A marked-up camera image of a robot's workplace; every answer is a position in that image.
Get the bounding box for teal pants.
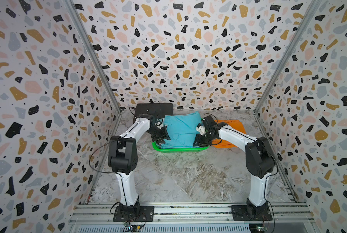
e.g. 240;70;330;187
160;112;201;149

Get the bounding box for orange pants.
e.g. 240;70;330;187
212;119;247;150

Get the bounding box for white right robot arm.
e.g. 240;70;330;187
193;116;275;212

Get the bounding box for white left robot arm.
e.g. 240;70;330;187
108;114;170;209

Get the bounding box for green plastic basket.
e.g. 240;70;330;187
152;142;209;153

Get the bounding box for black flat box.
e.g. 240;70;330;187
134;103;174;118

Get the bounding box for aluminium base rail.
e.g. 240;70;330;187
69;203;320;233

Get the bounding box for silver corner post left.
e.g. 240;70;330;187
63;0;121;115

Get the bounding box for silver corner post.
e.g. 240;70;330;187
63;0;121;115
253;0;323;114

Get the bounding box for silver corner post right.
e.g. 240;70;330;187
253;0;323;114

